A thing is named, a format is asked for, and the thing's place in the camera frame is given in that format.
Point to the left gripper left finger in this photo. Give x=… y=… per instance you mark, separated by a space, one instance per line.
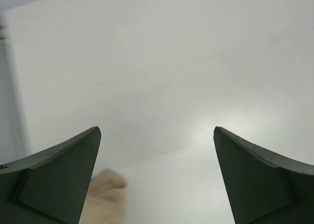
x=50 y=186

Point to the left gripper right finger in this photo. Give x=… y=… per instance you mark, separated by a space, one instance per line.
x=264 y=187

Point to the beige t shirt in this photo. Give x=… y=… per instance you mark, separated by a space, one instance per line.
x=106 y=199

